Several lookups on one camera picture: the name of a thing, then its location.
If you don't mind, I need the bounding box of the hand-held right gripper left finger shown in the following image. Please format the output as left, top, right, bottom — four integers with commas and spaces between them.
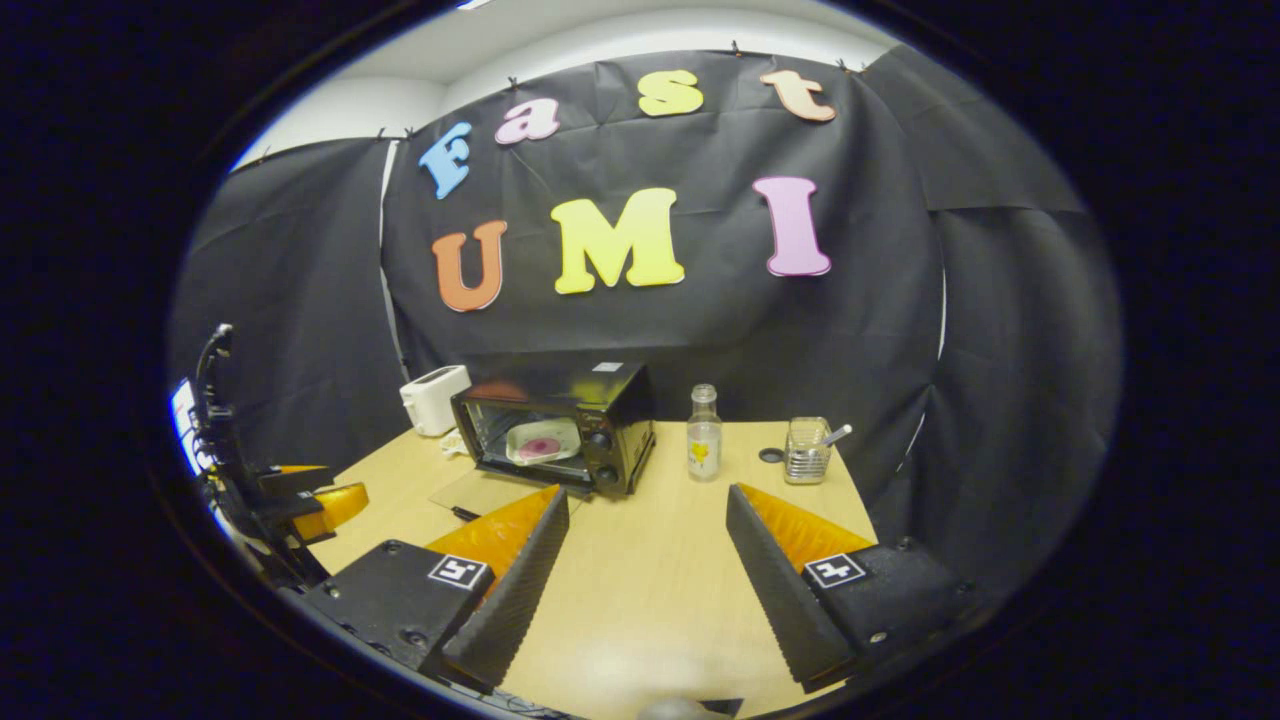
300, 487, 571, 693

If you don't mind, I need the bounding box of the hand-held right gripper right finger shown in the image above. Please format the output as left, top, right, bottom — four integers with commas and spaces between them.
725, 483, 966, 693

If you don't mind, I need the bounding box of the white square plate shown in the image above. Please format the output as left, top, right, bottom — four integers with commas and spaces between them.
505, 418, 583, 467

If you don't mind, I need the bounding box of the black electric oven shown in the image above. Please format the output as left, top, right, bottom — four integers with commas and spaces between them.
428, 362, 658, 524

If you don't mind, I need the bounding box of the white toaster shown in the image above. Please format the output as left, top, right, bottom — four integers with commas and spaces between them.
400, 365, 472, 438

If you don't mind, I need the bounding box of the clear glass bottle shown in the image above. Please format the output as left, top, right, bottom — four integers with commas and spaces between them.
686, 384, 723, 483

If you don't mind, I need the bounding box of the wire mesh utensil holder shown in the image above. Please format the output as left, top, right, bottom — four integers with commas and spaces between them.
783, 417, 833, 486

